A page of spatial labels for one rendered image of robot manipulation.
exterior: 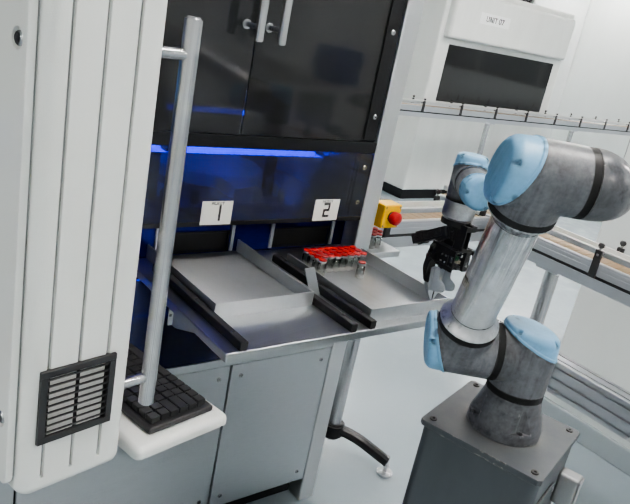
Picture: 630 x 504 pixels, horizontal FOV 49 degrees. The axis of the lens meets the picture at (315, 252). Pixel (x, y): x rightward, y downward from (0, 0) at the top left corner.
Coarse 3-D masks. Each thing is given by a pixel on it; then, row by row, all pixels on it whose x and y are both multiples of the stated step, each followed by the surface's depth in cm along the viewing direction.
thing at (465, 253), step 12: (456, 228) 160; (468, 228) 157; (444, 240) 163; (456, 240) 160; (468, 240) 159; (432, 252) 163; (444, 252) 160; (456, 252) 158; (468, 252) 161; (444, 264) 162; (456, 264) 160
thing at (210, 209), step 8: (208, 208) 165; (216, 208) 166; (224, 208) 168; (232, 208) 169; (200, 216) 164; (208, 216) 166; (216, 216) 167; (224, 216) 168; (200, 224) 165; (208, 224) 167; (216, 224) 168
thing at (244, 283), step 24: (240, 240) 183; (192, 264) 170; (216, 264) 173; (240, 264) 176; (264, 264) 174; (192, 288) 151; (216, 288) 159; (240, 288) 162; (264, 288) 164; (288, 288) 167; (216, 312) 144; (240, 312) 148
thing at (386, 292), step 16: (288, 256) 181; (368, 256) 194; (336, 272) 184; (352, 272) 186; (368, 272) 188; (384, 272) 190; (400, 272) 185; (336, 288) 166; (352, 288) 175; (368, 288) 177; (384, 288) 179; (400, 288) 182; (416, 288) 180; (368, 304) 167; (384, 304) 169; (400, 304) 162; (416, 304) 165; (432, 304) 169; (384, 320) 160
